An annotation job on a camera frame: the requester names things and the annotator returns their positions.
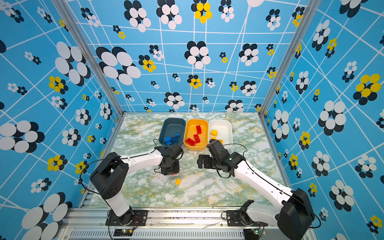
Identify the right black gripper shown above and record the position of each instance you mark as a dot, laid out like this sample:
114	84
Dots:
206	158

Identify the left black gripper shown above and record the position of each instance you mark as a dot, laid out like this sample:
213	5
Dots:
166	172

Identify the dark blue lego brick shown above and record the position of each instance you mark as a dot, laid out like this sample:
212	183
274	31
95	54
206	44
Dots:
174	140

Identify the long red lego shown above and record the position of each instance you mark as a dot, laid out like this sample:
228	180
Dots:
190	142
197	138
199	129

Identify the white plastic bin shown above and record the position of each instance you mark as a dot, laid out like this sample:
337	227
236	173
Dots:
224	129

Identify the dark teal plastic bin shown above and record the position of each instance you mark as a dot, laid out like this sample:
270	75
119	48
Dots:
170	127

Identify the yellow plastic bin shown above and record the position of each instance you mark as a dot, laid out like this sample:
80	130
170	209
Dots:
191	130

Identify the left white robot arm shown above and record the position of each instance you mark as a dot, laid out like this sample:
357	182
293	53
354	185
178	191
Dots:
109	176

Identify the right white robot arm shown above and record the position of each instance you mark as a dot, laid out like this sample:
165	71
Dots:
294	214

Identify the right circuit board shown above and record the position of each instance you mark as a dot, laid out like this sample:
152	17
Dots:
252	234

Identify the circuit board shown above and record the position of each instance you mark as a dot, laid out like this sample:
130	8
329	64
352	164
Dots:
252	234
123	233

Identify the left circuit board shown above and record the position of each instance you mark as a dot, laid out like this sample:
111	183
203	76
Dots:
123	233

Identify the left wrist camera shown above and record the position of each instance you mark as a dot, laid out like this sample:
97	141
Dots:
174	151

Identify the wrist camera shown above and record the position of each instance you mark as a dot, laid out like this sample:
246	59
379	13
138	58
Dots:
174	151
217	150

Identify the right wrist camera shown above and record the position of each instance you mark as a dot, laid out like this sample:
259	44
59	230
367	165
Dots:
217	150

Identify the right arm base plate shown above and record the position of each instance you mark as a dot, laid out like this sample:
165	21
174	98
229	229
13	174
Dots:
236	218

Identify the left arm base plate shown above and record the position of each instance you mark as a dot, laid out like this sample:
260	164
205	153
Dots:
132	218

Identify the aluminium front rail frame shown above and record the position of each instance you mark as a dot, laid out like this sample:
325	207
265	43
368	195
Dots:
206	223

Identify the aluminium corner post left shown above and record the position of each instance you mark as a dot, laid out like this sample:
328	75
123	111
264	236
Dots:
80	40

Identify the aluminium corner post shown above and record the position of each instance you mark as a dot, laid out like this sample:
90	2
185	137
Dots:
80	40
286	61

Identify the aluminium corner post right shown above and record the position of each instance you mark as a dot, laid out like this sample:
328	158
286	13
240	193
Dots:
286	61

